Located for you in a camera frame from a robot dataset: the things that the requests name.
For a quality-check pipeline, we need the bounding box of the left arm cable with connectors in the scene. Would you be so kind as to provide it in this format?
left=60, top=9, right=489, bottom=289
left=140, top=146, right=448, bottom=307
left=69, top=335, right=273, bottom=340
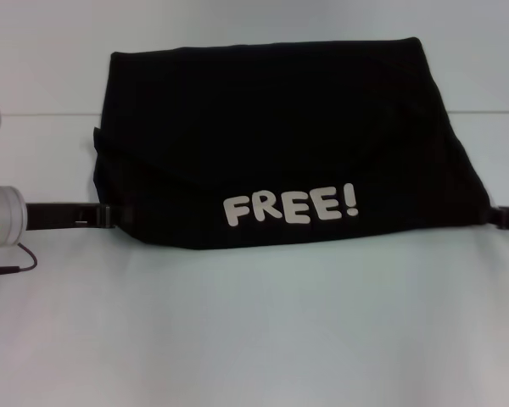
left=0, top=242, right=38, bottom=276

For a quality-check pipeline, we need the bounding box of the black t-shirt with FREE print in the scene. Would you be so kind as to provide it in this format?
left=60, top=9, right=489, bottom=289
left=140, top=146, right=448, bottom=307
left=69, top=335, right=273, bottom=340
left=91, top=36, right=493, bottom=251

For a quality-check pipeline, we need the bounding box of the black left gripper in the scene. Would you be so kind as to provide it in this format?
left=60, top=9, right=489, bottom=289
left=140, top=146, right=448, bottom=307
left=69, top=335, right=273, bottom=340
left=25, top=202, right=135, bottom=231

